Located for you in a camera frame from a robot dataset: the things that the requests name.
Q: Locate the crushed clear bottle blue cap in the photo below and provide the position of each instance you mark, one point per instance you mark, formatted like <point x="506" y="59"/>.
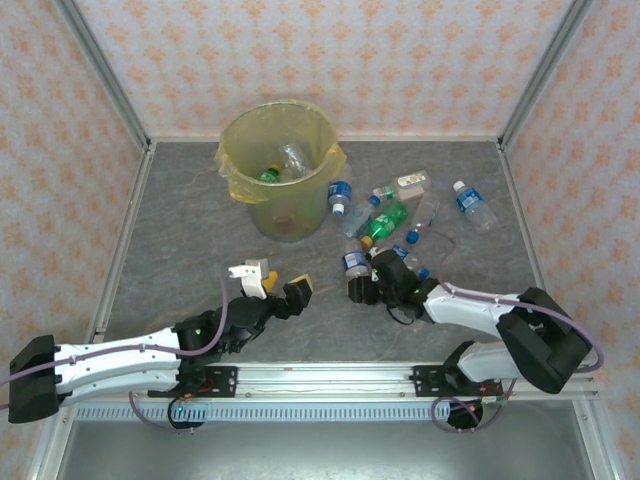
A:
<point x="357" y="217"/>

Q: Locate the clear slim bottle blue cap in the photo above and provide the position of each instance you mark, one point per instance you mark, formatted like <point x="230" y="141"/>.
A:
<point x="425" y="212"/>

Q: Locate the small green label clear bottle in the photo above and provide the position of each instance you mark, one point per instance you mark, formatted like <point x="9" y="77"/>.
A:
<point x="385" y="192"/>

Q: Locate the green soda bottle orange cap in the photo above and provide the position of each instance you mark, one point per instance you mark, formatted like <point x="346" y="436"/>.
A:
<point x="270" y="175"/>
<point x="385" y="222"/>

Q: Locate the blue label bottle white cap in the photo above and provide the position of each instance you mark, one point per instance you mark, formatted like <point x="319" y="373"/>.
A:
<point x="472" y="202"/>

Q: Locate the clear slim bottle white cap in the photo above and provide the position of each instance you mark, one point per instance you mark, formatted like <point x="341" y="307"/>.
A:
<point x="296" y="155"/>

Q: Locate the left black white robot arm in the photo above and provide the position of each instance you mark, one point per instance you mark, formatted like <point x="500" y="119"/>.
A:
<point x="115" y="360"/>

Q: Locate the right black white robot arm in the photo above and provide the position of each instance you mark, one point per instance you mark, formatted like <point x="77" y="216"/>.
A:
<point x="470" y="312"/>

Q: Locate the yellow trash bin with liner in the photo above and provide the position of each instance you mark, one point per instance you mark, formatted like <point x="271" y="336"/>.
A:
<point x="240" y="192"/>

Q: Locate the short blue label water bottle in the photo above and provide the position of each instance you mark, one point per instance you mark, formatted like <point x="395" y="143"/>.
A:
<point x="339" y="192"/>

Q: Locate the beige label clear bottle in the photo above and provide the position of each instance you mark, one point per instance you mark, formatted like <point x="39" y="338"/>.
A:
<point x="413" y="184"/>

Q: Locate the grey metal sheet panel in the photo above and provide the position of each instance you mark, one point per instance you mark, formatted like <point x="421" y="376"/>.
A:
<point x="320" y="450"/>

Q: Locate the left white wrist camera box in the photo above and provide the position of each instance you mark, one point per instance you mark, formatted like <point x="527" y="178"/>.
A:
<point x="252" y="280"/>

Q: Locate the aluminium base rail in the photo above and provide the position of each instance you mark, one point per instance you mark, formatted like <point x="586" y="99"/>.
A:
<point x="325" y="385"/>

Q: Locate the aluminium table side rail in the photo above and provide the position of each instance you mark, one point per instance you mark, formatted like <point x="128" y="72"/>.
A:
<point x="120" y="245"/>
<point x="518" y="200"/>

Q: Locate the aluminium table end rail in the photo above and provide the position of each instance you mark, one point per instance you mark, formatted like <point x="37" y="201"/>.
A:
<point x="425" y="138"/>

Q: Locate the aluminium frame post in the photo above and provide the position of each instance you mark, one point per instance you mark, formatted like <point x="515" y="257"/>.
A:
<point x="105" y="72"/>
<point x="544" y="70"/>

